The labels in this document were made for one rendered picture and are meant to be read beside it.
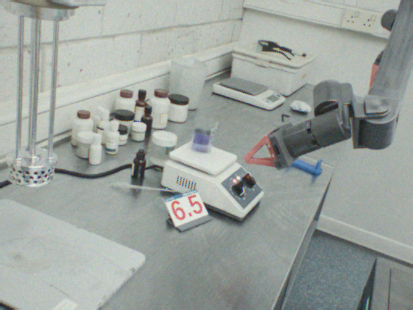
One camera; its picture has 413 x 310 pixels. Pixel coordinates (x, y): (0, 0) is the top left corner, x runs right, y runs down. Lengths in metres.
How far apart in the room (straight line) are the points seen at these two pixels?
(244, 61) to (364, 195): 0.96
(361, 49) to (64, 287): 1.89
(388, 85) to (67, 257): 0.61
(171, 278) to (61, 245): 0.19
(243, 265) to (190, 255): 0.09
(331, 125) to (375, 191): 1.70
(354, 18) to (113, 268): 1.76
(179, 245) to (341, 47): 1.67
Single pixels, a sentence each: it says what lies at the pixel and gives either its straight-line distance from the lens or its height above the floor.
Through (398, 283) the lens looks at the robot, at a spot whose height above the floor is 0.36.
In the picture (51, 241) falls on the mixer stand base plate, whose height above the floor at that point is 0.76.
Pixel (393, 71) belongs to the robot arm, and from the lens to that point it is 0.93.
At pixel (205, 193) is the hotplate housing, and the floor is 0.78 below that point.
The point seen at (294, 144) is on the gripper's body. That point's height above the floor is 0.96.
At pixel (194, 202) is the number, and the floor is 0.78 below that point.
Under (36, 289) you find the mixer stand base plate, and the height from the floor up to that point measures 0.76.
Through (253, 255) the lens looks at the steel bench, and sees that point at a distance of 0.89.
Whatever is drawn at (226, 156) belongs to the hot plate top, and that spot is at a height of 0.84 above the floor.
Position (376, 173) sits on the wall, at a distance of 2.48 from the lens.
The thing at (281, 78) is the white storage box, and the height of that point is 0.82.
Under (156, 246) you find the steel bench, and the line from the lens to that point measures 0.85.
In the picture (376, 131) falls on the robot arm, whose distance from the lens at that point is 0.83.
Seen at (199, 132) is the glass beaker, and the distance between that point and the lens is 1.01.
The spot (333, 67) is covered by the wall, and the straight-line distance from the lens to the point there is 2.38.
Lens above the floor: 1.24
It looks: 22 degrees down
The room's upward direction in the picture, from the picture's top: 11 degrees clockwise
